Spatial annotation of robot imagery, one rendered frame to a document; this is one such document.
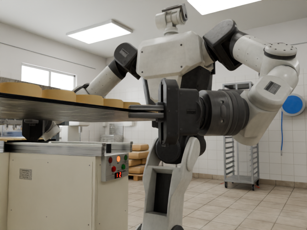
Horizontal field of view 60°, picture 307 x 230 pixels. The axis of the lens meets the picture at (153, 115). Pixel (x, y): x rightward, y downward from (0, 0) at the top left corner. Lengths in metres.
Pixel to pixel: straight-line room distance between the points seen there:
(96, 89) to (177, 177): 0.53
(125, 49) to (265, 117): 0.76
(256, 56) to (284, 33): 4.82
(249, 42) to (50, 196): 1.33
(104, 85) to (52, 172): 0.70
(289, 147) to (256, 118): 4.84
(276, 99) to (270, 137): 4.87
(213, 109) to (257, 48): 0.42
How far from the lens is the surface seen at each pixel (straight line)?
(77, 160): 1.53
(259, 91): 0.54
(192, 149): 0.99
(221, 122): 0.49
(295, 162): 5.38
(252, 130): 0.56
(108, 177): 1.51
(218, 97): 0.50
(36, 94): 0.35
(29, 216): 1.86
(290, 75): 0.71
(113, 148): 1.75
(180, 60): 0.96
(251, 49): 0.87
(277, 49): 0.77
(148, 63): 1.02
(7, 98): 0.31
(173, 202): 0.96
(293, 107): 5.23
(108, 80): 1.18
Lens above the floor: 0.97
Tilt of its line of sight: 4 degrees up
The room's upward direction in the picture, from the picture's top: straight up
